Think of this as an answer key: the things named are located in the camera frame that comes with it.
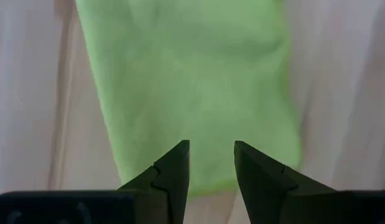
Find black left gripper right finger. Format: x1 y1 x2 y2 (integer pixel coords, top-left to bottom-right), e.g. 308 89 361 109
234 140 336 224

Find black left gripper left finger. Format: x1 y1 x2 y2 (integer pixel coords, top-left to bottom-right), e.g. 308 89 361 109
117 139 191 224

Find lime green microfiber towel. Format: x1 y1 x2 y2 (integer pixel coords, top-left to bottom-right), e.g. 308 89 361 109
74 0 303 197

